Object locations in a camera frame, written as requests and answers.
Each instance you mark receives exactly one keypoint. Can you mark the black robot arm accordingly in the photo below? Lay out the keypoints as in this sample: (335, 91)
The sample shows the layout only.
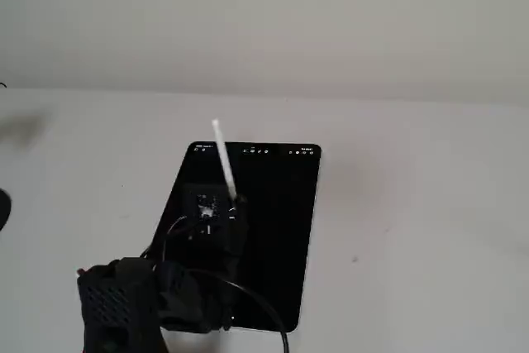
(124, 303)

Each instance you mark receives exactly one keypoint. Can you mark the white stylus pencil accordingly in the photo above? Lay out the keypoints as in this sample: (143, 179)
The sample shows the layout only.
(224, 158)

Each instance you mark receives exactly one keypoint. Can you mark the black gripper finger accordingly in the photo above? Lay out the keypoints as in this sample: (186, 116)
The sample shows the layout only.
(242, 201)

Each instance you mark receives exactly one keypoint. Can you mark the black round object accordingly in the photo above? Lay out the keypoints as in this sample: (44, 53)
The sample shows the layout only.
(4, 209)

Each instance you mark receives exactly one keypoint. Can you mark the black screen silver tablet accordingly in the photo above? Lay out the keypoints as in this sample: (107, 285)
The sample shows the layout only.
(277, 225)

